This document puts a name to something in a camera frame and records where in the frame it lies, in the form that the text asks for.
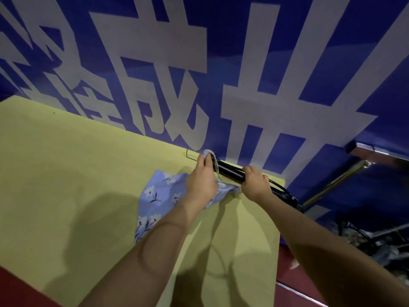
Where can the person's left hand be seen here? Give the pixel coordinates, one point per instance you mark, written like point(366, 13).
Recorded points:
point(201, 183)

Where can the person's right hand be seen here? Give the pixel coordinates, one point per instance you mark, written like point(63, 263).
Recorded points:
point(255, 187)

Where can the person's left thumb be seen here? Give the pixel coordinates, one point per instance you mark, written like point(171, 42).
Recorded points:
point(208, 160)

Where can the person's right thumb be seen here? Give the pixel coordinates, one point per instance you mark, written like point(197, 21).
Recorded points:
point(245, 172)

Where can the black clothes hanger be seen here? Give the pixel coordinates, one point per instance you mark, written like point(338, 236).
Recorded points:
point(230, 172)

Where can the light blue floral cloth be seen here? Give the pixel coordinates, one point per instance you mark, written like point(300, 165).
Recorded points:
point(159, 193)

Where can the person's right forearm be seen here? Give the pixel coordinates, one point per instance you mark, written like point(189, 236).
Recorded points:
point(322, 252)

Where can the person's left forearm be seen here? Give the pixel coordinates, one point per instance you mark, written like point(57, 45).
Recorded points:
point(150, 252)

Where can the blue banner with white characters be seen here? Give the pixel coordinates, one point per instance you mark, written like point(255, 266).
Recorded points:
point(262, 60)

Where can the dark wooden ledge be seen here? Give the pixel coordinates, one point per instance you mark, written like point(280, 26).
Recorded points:
point(380, 153)

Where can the yellow-green table mat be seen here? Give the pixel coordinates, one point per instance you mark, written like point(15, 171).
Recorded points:
point(64, 175)

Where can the metal rail bar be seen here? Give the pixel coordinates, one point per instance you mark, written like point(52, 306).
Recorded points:
point(335, 183)

